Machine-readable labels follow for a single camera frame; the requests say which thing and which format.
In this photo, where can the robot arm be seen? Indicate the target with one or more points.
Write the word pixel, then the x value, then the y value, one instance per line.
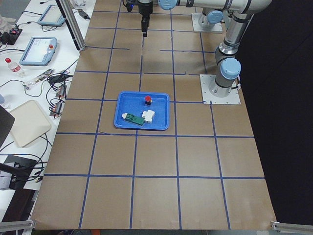
pixel 243 12
pixel 212 16

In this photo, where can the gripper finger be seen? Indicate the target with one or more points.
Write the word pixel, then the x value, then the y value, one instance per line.
pixel 144 25

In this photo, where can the near teach pendant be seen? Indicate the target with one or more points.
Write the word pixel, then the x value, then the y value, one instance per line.
pixel 39 51

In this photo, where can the green relay module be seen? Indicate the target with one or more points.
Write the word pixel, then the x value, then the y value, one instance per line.
pixel 133 119

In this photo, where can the red cap water bottle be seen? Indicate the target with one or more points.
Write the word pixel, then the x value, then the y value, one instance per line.
pixel 15 67

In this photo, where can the black monitor stand base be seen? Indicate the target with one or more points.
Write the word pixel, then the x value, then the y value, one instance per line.
pixel 15 171

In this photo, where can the red emergency stop button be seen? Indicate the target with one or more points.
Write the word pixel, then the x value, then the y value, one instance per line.
pixel 147 100

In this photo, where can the aluminium frame post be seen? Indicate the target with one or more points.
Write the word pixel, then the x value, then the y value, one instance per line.
pixel 71 22

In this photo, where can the teach pendant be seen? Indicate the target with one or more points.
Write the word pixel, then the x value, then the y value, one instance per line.
pixel 39 51
pixel 52 16

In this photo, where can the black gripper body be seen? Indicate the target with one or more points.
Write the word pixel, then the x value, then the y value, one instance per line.
pixel 145 8

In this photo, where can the beige plastic tray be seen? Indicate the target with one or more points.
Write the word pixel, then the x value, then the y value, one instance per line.
pixel 30 123

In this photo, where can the black power adapter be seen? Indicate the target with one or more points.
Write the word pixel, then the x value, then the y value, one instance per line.
pixel 84 15

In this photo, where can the far teach pendant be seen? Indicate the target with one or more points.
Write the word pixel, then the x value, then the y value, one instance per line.
pixel 52 16

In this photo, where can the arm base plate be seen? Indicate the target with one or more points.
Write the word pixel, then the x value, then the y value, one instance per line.
pixel 201 24
pixel 214 94

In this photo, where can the blue plastic tray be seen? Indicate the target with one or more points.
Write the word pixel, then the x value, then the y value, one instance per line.
pixel 142 110

